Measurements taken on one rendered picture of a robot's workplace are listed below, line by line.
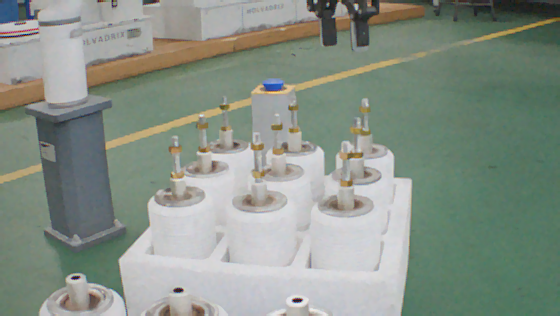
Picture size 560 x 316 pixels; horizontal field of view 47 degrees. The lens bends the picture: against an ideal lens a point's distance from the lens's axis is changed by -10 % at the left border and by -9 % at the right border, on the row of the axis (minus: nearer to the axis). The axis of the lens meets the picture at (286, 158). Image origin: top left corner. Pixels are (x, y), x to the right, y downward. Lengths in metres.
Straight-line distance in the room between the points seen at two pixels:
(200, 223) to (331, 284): 0.20
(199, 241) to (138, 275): 0.10
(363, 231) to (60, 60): 0.74
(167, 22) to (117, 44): 0.62
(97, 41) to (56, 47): 1.83
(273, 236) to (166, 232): 0.15
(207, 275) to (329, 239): 0.17
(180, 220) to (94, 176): 0.52
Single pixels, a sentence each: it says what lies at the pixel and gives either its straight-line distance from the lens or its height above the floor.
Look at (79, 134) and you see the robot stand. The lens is 1.41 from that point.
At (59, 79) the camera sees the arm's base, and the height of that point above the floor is 0.36.
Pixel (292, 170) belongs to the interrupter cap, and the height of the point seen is 0.25.
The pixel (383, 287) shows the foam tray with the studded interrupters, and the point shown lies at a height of 0.17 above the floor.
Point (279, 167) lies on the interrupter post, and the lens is 1.05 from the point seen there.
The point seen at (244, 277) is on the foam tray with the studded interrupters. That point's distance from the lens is 0.92.
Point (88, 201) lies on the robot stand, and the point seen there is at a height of 0.10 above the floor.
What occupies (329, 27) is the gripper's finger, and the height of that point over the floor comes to 0.49.
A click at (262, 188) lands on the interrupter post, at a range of 0.94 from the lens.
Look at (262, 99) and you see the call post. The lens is 1.31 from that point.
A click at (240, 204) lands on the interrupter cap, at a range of 0.95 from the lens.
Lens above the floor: 0.61
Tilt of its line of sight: 18 degrees down
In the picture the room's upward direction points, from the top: 2 degrees counter-clockwise
